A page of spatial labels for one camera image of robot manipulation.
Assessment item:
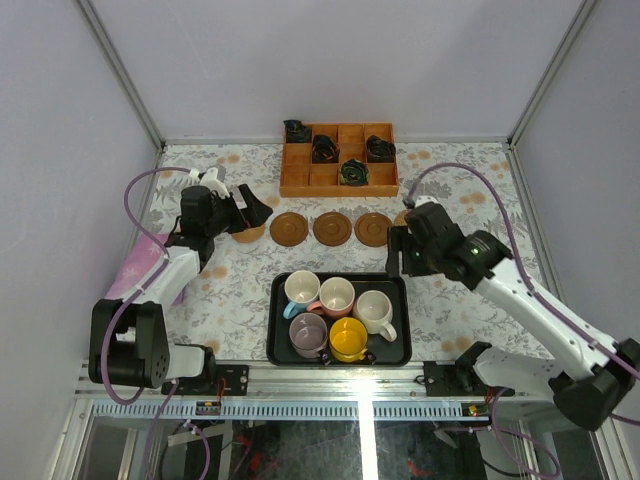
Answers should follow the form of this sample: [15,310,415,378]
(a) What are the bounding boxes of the woven rattan coaster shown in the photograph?
[393,210,408,227]
[232,225,265,244]

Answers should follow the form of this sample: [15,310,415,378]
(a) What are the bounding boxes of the brown wooden coaster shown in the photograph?
[270,212,309,247]
[313,211,352,247]
[354,212,392,248]

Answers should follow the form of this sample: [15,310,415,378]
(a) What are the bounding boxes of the yellow mug black outside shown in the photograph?
[329,317,377,365]

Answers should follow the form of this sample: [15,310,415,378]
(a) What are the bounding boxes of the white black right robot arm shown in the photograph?
[386,201,639,432]

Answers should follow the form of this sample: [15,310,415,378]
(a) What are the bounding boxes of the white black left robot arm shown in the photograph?
[89,184,273,404]

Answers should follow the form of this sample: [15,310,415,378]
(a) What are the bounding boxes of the purple princess print pouch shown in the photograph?
[104,235,162,301]

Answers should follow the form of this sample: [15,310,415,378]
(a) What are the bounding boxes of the white speckled mug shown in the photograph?
[353,290,397,342]

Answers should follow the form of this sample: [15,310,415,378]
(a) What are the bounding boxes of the rolled green leaf cloth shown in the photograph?
[339,158,369,187]

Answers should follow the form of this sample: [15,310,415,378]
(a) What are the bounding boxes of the rolled dark cloth right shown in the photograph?
[365,135,396,163]

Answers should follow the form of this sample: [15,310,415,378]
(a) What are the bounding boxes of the blue mug white inside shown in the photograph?
[283,270,321,320]

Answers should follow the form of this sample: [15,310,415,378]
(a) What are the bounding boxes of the pink mug white inside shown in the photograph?
[306,277,356,320]

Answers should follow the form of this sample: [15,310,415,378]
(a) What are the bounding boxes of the rolled dark cloth top-left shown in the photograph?
[283,119,312,144]

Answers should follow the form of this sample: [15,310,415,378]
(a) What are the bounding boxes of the orange wooden compartment box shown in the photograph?
[280,122,399,198]

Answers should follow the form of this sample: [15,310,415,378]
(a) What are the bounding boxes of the rolled dark cloth orange accents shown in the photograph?
[311,134,340,164]

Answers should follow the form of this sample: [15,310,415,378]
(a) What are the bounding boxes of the black plastic tray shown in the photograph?
[266,272,412,368]

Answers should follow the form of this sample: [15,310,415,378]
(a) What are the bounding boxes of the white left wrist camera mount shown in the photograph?
[189,167,230,199]

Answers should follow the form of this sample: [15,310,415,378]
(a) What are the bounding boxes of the lilac mug black handle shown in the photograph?
[289,313,331,365]

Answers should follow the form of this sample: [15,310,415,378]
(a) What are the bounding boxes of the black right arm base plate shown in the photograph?
[414,361,500,397]

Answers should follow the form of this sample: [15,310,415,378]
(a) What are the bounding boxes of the aluminium front frame rail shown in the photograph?
[74,359,614,421]

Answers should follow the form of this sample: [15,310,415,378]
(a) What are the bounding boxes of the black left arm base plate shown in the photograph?
[176,364,250,398]

